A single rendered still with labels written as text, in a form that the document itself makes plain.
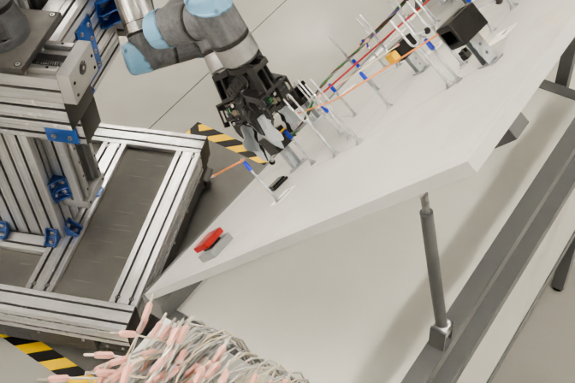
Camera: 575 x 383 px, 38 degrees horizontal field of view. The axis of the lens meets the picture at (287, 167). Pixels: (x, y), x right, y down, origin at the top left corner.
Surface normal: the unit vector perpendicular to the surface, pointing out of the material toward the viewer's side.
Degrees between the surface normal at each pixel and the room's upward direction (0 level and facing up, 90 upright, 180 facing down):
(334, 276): 0
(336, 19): 0
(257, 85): 101
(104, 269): 0
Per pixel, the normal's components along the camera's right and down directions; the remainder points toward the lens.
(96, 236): -0.05, -0.69
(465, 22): 0.29, -0.06
